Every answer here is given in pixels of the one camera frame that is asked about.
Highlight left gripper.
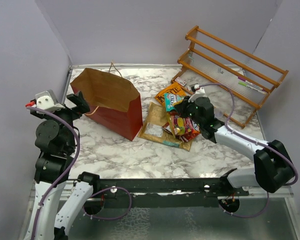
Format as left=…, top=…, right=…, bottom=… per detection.
left=33, top=90, right=90, bottom=150

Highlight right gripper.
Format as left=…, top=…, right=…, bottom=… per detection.
left=174, top=95, right=204, bottom=127

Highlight orange Fox's fruits candy bag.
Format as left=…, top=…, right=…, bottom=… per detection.
left=166, top=112, right=201, bottom=136

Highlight teal Fox's candy bag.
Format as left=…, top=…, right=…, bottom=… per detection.
left=164, top=93, right=185, bottom=112

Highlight brown red paper bag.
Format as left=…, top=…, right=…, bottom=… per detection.
left=70, top=68, right=143, bottom=141

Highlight orange Kettle chips bag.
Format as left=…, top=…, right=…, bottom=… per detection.
left=154, top=82, right=187, bottom=105

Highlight gold snack bag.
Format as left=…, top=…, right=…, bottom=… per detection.
left=137, top=102, right=192, bottom=151

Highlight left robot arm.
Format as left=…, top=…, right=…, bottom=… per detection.
left=24, top=90, right=101, bottom=240

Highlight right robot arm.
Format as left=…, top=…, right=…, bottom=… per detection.
left=174, top=97, right=297, bottom=196

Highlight small clear plastic cup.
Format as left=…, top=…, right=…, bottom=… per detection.
left=214, top=108, right=224, bottom=121

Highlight small white red card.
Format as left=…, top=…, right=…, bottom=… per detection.
left=174, top=77, right=187, bottom=87

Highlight wooden orange shelf rack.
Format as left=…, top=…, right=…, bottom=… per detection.
left=171, top=25, right=289, bottom=128

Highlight markers on shelf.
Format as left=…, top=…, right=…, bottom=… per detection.
left=238, top=77, right=266, bottom=94

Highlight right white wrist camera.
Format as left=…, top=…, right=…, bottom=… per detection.
left=188, top=84, right=205, bottom=103

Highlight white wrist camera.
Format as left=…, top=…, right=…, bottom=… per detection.
left=25, top=89, right=66, bottom=113
left=188, top=84, right=205, bottom=103

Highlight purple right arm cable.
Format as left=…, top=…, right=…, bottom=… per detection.
left=198, top=83, right=300, bottom=187

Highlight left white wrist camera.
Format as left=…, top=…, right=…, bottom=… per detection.
left=25, top=89, right=66, bottom=113

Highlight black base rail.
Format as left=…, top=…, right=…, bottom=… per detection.
left=85, top=178, right=249, bottom=208

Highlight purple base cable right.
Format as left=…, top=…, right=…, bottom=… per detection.
left=222, top=191, right=270, bottom=219

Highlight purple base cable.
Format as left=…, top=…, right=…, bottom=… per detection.
left=222, top=191, right=270, bottom=219
left=81, top=186, right=133, bottom=221

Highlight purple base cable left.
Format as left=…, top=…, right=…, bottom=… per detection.
left=81, top=186, right=133, bottom=221

